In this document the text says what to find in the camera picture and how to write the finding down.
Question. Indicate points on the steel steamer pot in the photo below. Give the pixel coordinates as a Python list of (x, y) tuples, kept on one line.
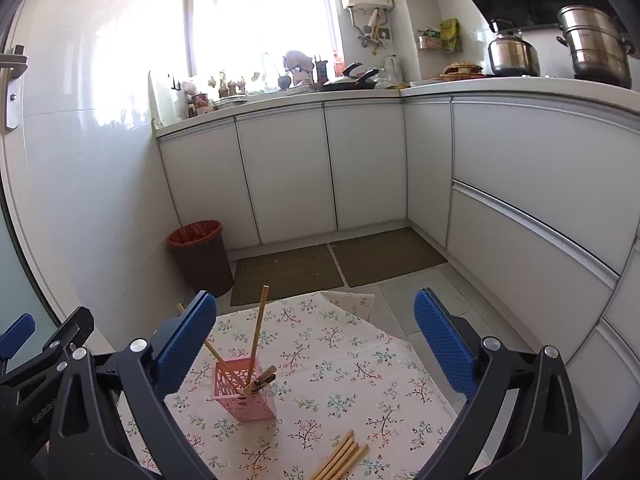
[(595, 45)]

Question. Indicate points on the wide brown floor mat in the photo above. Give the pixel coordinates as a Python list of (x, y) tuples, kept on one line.
[(285, 275)]

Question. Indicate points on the white base cabinet with drawers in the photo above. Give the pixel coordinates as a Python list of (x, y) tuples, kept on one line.
[(525, 185)]

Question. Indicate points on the window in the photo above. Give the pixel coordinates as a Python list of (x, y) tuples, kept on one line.
[(260, 20)]

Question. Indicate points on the wall rack with packets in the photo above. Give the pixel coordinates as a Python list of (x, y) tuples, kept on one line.
[(442, 37)]

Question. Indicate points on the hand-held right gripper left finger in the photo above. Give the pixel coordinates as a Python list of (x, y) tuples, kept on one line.
[(185, 345)]

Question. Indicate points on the brown trash bin red bag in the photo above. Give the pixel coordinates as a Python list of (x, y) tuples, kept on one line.
[(202, 260)]

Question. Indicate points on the white jug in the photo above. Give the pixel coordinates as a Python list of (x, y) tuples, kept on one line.
[(392, 67)]

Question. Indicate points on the plate of flatbread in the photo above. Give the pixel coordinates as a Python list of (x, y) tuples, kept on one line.
[(460, 70)]

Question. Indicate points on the steel kettle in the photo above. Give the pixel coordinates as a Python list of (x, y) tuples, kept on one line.
[(512, 52)]

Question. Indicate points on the dark utensil block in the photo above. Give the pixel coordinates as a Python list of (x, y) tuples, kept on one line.
[(320, 70)]

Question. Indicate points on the grey bag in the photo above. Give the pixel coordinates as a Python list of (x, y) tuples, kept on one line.
[(298, 60)]

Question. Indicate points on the black frying pan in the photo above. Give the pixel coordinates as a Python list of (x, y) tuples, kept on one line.
[(350, 82)]

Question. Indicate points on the water heater pipes and valve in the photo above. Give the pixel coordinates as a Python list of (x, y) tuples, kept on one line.
[(372, 30)]

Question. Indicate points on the frosted glass sliding door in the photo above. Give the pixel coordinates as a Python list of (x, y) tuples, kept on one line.
[(20, 270)]

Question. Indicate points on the floral tablecloth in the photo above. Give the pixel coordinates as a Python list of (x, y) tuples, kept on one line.
[(340, 375)]

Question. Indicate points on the white cutting board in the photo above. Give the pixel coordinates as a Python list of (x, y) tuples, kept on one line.
[(159, 102)]

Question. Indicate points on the dark round teapot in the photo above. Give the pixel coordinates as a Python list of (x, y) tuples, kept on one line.
[(284, 81)]

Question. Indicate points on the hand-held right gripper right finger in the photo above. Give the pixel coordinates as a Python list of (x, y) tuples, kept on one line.
[(445, 345)]

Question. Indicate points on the white base cabinet with doors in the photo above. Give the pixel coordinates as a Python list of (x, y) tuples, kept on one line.
[(285, 170)]

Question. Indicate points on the red bottle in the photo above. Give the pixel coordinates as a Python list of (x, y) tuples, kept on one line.
[(339, 66)]

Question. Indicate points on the pink perforated utensil holder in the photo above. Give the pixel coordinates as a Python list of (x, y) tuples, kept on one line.
[(250, 405)]

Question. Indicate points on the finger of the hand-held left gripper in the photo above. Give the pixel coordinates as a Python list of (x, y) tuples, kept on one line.
[(70, 330), (17, 334)]

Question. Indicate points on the white countertop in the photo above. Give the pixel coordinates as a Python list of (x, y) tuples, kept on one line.
[(350, 96)]

